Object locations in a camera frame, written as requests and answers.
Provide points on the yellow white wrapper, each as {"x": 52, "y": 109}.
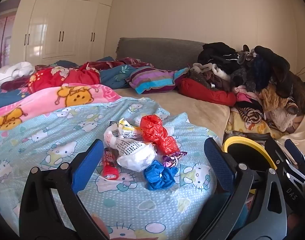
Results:
{"x": 126, "y": 128}

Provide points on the blue floral quilt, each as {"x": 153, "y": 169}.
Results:
{"x": 115, "y": 76}

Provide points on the red floral quilt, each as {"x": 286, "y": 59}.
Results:
{"x": 80, "y": 76}

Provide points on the pile of clothes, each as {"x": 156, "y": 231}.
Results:
{"x": 262, "y": 67}

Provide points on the purple candy wrapper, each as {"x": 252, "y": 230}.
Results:
{"x": 172, "y": 158}

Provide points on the beige bed sheet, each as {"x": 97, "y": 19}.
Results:
{"x": 187, "y": 110}

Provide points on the yellow cartoon blanket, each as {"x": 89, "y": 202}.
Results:
{"x": 255, "y": 130}

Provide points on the grey headboard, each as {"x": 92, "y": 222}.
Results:
{"x": 162, "y": 52}

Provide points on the pink cartoon wall panel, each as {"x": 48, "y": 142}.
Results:
{"x": 2, "y": 42}

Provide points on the pink bear print blanket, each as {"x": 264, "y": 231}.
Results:
{"x": 42, "y": 97}

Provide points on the white garment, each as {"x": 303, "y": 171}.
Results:
{"x": 15, "y": 71}

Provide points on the blue plastic bag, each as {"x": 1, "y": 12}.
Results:
{"x": 157, "y": 175}

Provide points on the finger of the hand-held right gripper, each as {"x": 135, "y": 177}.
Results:
{"x": 275, "y": 150}
{"x": 293, "y": 150}

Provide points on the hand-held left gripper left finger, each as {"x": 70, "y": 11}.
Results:
{"x": 88, "y": 165}

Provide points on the yellow rimmed black trash bin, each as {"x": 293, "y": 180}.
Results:
{"x": 242, "y": 140}

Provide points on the cream wardrobe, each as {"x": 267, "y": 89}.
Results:
{"x": 57, "y": 25}

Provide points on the purple striped pillow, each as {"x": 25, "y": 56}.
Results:
{"x": 152, "y": 80}

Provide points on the white red print plastic bag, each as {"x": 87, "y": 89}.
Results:
{"x": 110, "y": 135}

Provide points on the light blue cat print blanket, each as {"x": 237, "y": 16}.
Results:
{"x": 55, "y": 130}

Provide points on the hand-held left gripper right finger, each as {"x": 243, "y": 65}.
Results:
{"x": 218, "y": 165}

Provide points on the red cushion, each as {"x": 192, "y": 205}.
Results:
{"x": 205, "y": 92}

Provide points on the white dotted plastic bag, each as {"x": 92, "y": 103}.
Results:
{"x": 135, "y": 157}

